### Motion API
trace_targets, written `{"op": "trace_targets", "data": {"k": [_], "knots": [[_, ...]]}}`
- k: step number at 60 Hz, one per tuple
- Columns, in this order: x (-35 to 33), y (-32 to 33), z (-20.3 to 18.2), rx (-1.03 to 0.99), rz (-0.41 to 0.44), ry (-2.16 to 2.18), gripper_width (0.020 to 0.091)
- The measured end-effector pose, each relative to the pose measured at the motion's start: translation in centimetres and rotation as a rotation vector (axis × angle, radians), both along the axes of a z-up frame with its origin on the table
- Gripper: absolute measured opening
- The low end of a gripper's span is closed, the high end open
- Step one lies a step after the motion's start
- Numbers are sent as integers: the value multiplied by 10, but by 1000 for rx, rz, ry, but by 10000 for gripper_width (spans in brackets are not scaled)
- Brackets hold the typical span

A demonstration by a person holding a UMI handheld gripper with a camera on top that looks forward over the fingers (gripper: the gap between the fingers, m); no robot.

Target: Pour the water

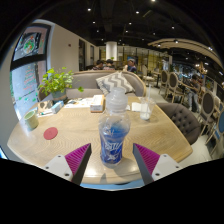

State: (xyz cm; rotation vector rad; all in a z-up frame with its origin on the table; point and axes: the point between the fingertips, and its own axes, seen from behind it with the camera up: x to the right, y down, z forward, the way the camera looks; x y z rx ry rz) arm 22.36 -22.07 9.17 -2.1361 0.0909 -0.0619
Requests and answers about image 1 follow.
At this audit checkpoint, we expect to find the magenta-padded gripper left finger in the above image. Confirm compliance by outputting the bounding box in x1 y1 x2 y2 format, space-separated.
41 143 93 186

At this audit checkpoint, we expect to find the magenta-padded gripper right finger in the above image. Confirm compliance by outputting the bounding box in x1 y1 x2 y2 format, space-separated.
132 143 183 186

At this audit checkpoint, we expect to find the clear bottle with blue label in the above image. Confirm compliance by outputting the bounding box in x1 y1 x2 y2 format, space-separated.
98 87 132 168

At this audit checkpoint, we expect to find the flat round red coaster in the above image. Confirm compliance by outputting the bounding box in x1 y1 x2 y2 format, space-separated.
43 126 59 141

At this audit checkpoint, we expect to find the clear plastic cup with straw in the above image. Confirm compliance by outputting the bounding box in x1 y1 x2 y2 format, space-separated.
139 84 157 122

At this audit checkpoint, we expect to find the grey tufted armchair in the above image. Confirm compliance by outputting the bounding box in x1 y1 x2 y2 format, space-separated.
156 102 203 146

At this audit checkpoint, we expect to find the small white paper slip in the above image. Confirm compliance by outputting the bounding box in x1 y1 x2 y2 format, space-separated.
131 101 143 113

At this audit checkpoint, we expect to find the small blue tissue pack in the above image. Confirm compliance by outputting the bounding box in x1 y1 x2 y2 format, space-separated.
50 100 65 114

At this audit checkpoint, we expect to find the printed white paper sheet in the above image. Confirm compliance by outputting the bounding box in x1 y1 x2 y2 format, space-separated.
64 98 93 109

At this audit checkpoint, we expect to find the white paper box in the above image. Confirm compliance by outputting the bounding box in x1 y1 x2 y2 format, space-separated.
89 94 106 113

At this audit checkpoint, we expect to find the pale green cup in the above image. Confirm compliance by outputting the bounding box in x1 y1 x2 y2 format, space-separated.
23 109 40 131

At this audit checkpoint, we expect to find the grey curved sofa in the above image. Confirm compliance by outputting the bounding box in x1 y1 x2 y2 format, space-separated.
38 69 148 101

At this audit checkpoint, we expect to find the green potted plant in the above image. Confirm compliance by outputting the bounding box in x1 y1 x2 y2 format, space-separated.
37 66 85 103

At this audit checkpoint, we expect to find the person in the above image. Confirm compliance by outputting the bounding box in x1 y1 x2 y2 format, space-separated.
103 58 117 72
92 59 105 72
123 57 138 74
188 74 201 113

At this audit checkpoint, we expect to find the group of round-backed chairs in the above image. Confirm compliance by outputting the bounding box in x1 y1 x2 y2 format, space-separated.
158 69 224 158

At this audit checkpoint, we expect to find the grey chevron pillow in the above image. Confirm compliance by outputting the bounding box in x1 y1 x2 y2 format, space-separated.
95 70 135 96

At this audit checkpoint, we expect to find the window with festive stickers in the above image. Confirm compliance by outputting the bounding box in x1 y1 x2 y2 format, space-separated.
9 23 53 121

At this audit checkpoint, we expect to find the white round pillar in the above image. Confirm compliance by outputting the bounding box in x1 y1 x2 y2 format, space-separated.
105 41 118 62

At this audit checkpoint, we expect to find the group of ceiling lights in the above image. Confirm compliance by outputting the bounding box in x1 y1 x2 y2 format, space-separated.
84 0 224 78

